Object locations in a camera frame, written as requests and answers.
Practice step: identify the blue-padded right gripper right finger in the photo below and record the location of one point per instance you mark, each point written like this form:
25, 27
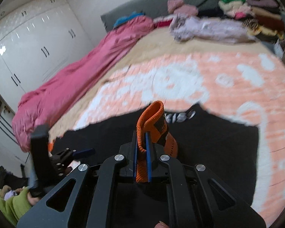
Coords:
152, 158

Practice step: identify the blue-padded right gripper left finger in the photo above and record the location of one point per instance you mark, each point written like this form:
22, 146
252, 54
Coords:
132, 157

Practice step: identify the black garment with orange cuffs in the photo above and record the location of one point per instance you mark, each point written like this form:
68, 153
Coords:
229, 149

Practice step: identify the green sleeve forearm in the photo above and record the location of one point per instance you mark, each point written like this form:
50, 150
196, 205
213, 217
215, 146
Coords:
16, 206

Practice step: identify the stack of folded clothes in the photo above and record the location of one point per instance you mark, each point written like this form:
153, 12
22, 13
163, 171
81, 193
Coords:
263, 18

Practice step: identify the person's left hand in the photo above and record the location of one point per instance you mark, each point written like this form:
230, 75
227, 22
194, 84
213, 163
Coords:
32, 200

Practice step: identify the person's right hand thumb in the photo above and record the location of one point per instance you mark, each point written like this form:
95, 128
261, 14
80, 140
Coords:
161, 225

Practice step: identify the magenta pink quilt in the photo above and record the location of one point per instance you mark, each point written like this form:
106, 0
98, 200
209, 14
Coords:
48, 103

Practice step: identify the lilac crumpled garment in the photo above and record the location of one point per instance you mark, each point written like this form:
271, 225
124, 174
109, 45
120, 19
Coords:
221, 30

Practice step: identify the blue garment by headboard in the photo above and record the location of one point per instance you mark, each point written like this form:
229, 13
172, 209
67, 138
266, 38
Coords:
124, 19

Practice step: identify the pink and white fleece blanket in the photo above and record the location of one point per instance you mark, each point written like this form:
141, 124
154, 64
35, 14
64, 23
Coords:
242, 87

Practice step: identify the white glossy wardrobe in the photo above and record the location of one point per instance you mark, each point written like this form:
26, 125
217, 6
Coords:
37, 40

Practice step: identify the pink fuzzy garment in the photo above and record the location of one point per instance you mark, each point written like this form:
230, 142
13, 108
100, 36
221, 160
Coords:
179, 7

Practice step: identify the grey headboard cushion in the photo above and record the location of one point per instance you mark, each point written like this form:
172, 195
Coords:
151, 8

